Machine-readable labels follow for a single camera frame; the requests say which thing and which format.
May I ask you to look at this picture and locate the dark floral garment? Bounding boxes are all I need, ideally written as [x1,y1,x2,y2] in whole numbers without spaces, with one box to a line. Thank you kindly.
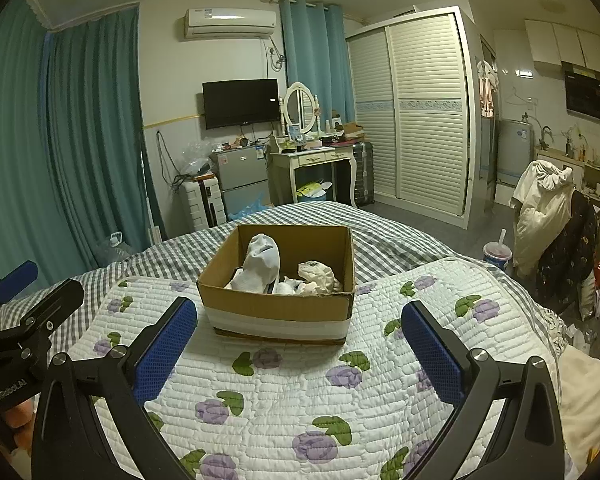
[532,192,600,318]

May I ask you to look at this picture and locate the white jacket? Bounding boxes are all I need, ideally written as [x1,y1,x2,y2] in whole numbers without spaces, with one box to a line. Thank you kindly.
[510,160,578,278]

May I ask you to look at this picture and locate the clear water jug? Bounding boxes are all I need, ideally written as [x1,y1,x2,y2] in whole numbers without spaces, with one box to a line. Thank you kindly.
[100,231,137,267]

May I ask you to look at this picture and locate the brown box on dressing table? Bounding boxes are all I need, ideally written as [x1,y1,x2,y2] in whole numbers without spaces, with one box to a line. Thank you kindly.
[337,122,367,144]

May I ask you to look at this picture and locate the cream blanket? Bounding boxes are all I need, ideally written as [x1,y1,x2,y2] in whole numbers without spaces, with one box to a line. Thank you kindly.
[555,345,600,466]

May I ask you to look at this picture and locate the white kitchen wall cabinets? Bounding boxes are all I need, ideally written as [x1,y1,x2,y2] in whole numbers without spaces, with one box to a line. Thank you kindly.
[524,19,600,76]

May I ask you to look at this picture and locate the white air conditioner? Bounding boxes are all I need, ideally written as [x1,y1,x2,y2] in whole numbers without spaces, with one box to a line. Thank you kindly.
[183,7,277,41]

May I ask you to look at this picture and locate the white dressing table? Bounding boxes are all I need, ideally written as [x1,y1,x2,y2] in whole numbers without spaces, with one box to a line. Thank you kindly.
[269,140,359,206]

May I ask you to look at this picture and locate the black wall television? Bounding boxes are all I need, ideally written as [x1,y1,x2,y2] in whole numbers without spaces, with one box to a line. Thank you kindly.
[202,79,281,131]

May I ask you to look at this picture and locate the white suitcase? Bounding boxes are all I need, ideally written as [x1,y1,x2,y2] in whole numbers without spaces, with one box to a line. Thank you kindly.
[181,175,227,233]

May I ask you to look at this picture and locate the oval vanity mirror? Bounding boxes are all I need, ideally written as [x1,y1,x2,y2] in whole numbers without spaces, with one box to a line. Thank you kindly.
[282,82,319,137]

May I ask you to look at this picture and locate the hanging pink clothes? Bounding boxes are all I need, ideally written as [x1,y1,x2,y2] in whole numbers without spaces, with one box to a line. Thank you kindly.
[476,59,498,118]

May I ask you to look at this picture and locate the white sock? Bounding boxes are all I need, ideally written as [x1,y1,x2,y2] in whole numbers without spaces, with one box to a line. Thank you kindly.
[224,233,282,294]

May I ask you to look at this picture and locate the grey washing machine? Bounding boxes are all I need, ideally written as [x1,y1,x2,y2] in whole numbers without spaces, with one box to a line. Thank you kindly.
[497,119,536,188]

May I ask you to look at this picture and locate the wide teal curtain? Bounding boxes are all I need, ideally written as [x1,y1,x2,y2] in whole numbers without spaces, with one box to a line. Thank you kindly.
[0,0,163,291]

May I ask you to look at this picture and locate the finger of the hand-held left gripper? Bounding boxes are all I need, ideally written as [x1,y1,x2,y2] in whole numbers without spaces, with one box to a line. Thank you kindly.
[22,278,86,334]
[0,260,40,306]

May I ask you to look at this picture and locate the brown cardboard box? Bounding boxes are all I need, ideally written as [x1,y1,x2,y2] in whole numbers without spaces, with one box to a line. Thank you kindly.
[196,224,357,347]

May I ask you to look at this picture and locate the person's left hand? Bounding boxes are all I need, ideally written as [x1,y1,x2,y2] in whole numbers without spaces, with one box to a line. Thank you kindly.
[0,399,37,461]

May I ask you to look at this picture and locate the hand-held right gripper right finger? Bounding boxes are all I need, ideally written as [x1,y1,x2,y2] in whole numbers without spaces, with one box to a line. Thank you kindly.
[400,300,566,480]

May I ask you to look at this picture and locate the drink cup with straw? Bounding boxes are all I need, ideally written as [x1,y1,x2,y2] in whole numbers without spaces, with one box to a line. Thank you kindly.
[483,228,510,268]

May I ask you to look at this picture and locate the white floral quilt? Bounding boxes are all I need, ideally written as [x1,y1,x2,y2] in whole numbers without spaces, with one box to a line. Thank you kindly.
[55,257,570,480]

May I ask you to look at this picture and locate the black hanging cable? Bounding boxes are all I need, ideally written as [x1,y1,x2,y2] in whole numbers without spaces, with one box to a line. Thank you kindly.
[155,130,182,187]

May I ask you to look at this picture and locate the small grey fridge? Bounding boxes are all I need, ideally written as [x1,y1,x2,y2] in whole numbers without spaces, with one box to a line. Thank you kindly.
[215,145,271,223]

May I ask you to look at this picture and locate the yellow and white bag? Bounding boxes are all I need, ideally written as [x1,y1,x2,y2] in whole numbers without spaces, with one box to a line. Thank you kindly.
[296,180,336,203]

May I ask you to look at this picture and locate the silver suitcase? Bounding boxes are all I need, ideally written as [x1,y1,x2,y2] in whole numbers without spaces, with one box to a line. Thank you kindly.
[352,141,376,206]

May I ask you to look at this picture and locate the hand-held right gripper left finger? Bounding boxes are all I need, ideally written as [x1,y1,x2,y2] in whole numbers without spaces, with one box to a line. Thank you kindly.
[31,296,199,480]

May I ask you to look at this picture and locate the blue plastic bag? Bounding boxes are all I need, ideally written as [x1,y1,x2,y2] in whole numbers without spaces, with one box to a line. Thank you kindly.
[227,192,272,222]

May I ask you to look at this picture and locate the white kitchen shelf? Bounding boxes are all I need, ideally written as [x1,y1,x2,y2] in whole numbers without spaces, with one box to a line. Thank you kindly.
[535,147,600,221]

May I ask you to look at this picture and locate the clear plastic bag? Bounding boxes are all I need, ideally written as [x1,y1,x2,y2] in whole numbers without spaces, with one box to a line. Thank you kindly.
[182,140,218,176]

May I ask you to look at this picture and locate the cream cloth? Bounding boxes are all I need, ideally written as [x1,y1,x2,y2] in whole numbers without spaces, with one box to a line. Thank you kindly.
[297,260,337,296]

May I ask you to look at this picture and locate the white slatted wardrobe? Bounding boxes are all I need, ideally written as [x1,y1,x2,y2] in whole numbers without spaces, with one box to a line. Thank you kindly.
[345,6,481,231]

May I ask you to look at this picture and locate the black range hood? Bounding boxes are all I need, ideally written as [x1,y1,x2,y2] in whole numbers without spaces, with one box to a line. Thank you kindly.
[562,62,600,125]

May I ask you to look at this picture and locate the narrow teal curtain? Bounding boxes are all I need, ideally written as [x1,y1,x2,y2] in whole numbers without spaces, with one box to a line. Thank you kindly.
[278,0,357,133]

